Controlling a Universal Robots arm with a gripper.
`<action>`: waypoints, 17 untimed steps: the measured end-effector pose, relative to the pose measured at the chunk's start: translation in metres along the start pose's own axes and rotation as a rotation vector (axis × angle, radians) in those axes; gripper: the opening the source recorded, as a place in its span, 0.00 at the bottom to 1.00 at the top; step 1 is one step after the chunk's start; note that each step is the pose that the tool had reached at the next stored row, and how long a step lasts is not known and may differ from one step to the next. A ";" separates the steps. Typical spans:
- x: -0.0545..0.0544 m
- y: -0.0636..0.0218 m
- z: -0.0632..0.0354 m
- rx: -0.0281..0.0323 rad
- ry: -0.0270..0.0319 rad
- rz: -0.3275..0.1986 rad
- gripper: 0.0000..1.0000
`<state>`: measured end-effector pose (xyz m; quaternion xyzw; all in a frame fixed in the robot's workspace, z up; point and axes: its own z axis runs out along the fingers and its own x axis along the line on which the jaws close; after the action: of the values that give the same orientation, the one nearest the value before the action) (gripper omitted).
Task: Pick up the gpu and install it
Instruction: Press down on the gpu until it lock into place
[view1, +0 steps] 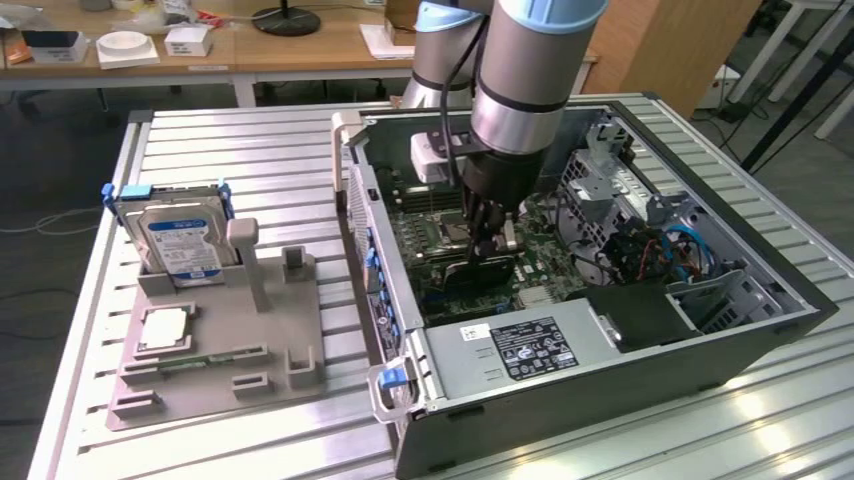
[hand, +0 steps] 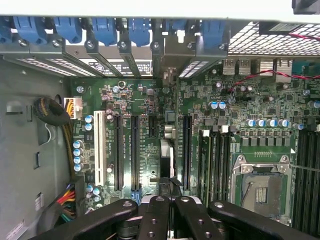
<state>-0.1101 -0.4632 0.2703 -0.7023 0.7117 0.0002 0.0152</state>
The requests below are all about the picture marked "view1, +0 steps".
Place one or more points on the silver perforated disk bay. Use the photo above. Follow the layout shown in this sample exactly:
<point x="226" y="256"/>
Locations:
<point x="601" y="200"/>

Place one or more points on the green loose RAM stick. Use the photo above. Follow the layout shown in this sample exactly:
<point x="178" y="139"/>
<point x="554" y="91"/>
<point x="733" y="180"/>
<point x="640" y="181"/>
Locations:
<point x="201" y="361"/>

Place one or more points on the installed RAM stick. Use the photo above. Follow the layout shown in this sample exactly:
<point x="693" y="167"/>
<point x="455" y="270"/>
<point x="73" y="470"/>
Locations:
<point x="437" y="261"/>

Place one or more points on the small white cardboard box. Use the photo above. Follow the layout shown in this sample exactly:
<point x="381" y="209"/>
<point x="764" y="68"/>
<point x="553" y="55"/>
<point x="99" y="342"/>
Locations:
<point x="189" y="42"/>

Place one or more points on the blue case latch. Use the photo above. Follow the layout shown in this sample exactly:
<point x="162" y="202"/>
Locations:
<point x="390" y="378"/>

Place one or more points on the CPU socket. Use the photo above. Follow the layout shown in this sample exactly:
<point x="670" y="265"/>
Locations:
<point x="454" y="227"/>

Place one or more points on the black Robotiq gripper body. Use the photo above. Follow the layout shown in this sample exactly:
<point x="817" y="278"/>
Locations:
<point x="504" y="175"/>

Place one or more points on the white paper stack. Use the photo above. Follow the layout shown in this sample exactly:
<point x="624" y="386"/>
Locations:
<point x="387" y="45"/>

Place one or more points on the black round lamp base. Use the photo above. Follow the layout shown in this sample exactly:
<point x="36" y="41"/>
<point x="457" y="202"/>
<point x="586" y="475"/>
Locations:
<point x="287" y="22"/>

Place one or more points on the hard disk in blue caddy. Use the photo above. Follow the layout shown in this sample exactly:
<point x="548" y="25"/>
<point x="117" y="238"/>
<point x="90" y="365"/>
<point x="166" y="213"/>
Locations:
<point x="177" y="240"/>

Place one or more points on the black open PC case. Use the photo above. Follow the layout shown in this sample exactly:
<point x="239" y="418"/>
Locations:
<point x="601" y="395"/>

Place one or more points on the silver CPU chip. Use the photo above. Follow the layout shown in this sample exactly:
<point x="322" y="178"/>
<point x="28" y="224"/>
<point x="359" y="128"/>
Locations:
<point x="163" y="330"/>

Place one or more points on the wooden cabinet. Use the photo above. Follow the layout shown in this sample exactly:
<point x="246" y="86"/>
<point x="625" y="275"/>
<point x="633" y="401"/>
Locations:
<point x="668" y="55"/>

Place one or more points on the white table frame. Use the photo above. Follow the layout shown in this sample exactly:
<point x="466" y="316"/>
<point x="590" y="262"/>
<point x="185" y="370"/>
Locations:
<point x="754" y="60"/>

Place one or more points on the low-profile Nvidia graphics card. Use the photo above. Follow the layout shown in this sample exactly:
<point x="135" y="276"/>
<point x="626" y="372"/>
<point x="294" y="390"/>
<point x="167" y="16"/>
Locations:
<point x="477" y="277"/>

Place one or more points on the black slanted pole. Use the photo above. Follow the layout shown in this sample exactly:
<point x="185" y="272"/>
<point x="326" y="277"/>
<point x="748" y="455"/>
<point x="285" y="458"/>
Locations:
<point x="794" y="110"/>

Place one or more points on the grey power supply unit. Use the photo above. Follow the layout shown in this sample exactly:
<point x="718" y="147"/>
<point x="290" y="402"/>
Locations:
<point x="467" y="365"/>

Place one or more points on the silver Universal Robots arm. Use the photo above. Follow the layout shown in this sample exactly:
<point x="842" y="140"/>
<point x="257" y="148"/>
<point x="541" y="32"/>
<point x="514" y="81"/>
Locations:
<point x="534" y="70"/>

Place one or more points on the white box with dark lid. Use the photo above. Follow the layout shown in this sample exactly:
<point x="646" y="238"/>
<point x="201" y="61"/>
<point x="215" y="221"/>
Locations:
<point x="56" y="47"/>

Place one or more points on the white round container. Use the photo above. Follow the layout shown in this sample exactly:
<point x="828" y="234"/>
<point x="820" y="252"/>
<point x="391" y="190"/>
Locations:
<point x="127" y="50"/>

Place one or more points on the green motherboard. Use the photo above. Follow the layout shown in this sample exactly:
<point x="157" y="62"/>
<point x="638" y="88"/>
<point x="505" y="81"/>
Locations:
<point x="541" y="270"/>

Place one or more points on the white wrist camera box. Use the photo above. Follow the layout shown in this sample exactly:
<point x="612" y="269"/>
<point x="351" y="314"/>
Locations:
<point x="430" y="160"/>

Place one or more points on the grey printed parts rack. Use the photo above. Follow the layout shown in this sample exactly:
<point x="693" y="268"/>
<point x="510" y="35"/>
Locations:
<point x="221" y="345"/>

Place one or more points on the silver socket cover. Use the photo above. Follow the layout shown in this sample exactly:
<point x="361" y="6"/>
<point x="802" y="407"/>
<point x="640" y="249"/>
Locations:
<point x="516" y="225"/>

